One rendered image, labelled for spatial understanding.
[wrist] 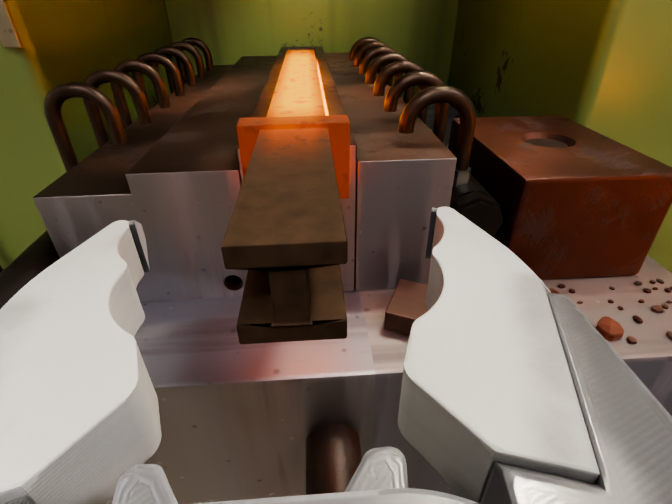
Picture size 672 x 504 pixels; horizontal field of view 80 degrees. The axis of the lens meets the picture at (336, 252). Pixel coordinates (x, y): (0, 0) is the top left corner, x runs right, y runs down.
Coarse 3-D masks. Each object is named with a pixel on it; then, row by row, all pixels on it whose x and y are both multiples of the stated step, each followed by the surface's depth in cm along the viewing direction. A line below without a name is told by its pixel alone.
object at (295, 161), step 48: (288, 96) 24; (240, 144) 17; (288, 144) 15; (336, 144) 17; (240, 192) 11; (288, 192) 11; (336, 192) 11; (240, 240) 9; (288, 240) 9; (336, 240) 9; (288, 288) 10; (336, 288) 11; (240, 336) 10; (288, 336) 10; (336, 336) 10
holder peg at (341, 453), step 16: (320, 432) 19; (336, 432) 19; (352, 432) 20; (320, 448) 19; (336, 448) 18; (352, 448) 19; (320, 464) 18; (336, 464) 18; (352, 464) 18; (320, 480) 17; (336, 480) 17
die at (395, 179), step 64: (256, 64) 47; (320, 64) 40; (128, 128) 28; (192, 128) 25; (384, 128) 23; (64, 192) 19; (128, 192) 19; (192, 192) 19; (384, 192) 20; (448, 192) 20; (192, 256) 21; (384, 256) 22
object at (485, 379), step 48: (432, 240) 12; (480, 240) 10; (432, 288) 10; (480, 288) 8; (528, 288) 8; (432, 336) 7; (480, 336) 7; (528, 336) 7; (432, 384) 6; (480, 384) 6; (528, 384) 6; (432, 432) 6; (480, 432) 6; (528, 432) 6; (576, 432) 6; (480, 480) 6
